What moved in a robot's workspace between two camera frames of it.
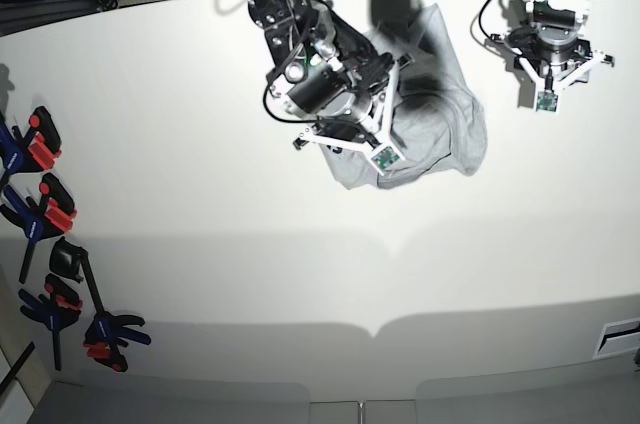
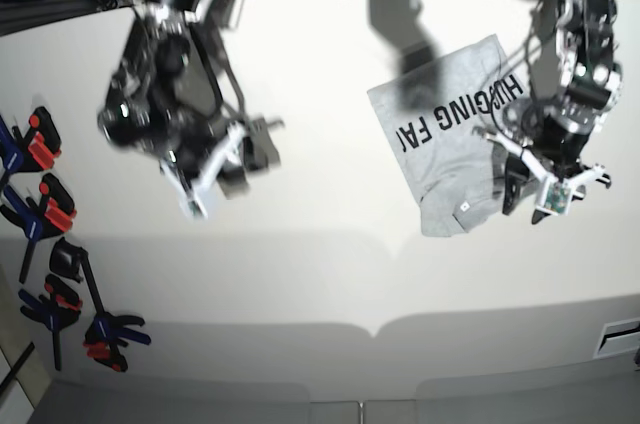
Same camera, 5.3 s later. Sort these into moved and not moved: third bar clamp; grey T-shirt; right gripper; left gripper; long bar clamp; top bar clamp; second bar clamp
Moved: right gripper; grey T-shirt; left gripper
Not moved: third bar clamp; second bar clamp; top bar clamp; long bar clamp
